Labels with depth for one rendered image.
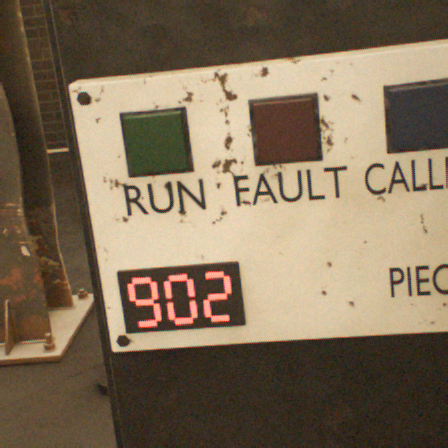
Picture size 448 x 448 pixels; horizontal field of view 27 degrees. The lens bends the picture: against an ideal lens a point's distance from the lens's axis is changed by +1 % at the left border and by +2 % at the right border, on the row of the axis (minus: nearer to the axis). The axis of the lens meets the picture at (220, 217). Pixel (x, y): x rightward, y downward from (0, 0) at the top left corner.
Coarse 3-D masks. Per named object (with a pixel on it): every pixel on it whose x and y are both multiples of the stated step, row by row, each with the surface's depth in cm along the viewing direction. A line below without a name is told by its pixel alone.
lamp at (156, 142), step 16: (176, 112) 55; (128, 128) 56; (144, 128) 56; (160, 128) 55; (176, 128) 55; (128, 144) 56; (144, 144) 56; (160, 144) 56; (176, 144) 56; (144, 160) 56; (160, 160) 56; (176, 160) 56
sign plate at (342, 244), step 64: (256, 64) 55; (320, 64) 54; (384, 64) 54; (192, 128) 56; (320, 128) 55; (384, 128) 55; (128, 192) 57; (192, 192) 57; (256, 192) 56; (320, 192) 56; (384, 192) 56; (128, 256) 59; (192, 256) 58; (256, 256) 58; (320, 256) 57; (384, 256) 57; (128, 320) 60; (256, 320) 59; (320, 320) 59; (384, 320) 58
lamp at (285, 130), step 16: (256, 112) 55; (272, 112) 54; (288, 112) 54; (304, 112) 54; (256, 128) 55; (272, 128) 55; (288, 128) 55; (304, 128) 55; (272, 144) 55; (288, 144) 55; (304, 144) 55; (272, 160) 55
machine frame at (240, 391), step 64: (64, 0) 56; (128, 0) 56; (192, 0) 55; (256, 0) 55; (320, 0) 55; (384, 0) 54; (64, 64) 58; (128, 64) 57; (192, 64) 57; (64, 128) 68; (128, 384) 64; (192, 384) 63; (256, 384) 63; (320, 384) 62; (384, 384) 62
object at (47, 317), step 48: (0, 0) 326; (0, 48) 331; (0, 96) 304; (0, 144) 310; (0, 192) 315; (48, 192) 345; (0, 240) 320; (48, 240) 350; (0, 288) 326; (48, 288) 357; (0, 336) 331; (48, 336) 320
